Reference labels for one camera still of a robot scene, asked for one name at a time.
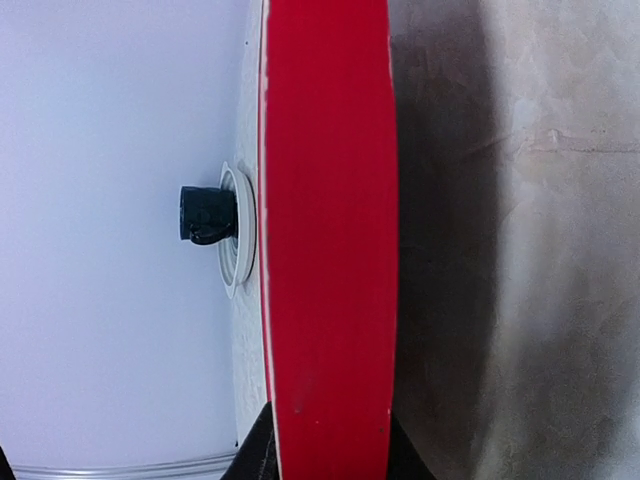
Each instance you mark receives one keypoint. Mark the red wooden picture frame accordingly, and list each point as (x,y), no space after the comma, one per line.
(328,234)

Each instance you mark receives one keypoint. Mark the left aluminium corner post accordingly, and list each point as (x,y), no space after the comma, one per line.
(203,467)

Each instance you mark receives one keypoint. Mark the dark green cup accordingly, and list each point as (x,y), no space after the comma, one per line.
(208,215)

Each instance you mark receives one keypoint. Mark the white striped ceramic plate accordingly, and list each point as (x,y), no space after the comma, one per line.
(237,253)

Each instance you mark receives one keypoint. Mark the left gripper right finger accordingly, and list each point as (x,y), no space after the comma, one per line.
(404,462)

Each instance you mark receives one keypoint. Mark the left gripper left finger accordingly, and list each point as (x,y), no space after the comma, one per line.
(256,458)

